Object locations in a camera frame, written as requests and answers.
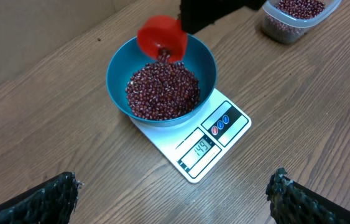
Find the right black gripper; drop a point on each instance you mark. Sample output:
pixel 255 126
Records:
pixel 195 15

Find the red scoop with blue handle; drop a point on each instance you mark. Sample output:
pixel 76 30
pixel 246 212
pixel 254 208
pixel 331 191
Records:
pixel 162 32

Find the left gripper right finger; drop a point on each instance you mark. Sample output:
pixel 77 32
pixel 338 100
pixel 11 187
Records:
pixel 292 203

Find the clear plastic container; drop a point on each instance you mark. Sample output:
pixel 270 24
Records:
pixel 287 20

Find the blue metal bowl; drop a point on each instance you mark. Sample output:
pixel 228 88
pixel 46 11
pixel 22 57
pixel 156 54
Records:
pixel 129 58

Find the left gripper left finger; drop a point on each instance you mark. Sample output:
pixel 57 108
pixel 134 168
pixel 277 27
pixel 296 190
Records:
pixel 52 201

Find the red beans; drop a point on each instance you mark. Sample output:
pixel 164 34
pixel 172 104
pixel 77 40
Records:
pixel 163 90

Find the white digital kitchen scale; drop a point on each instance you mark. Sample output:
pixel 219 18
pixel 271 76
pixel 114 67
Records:
pixel 196 145

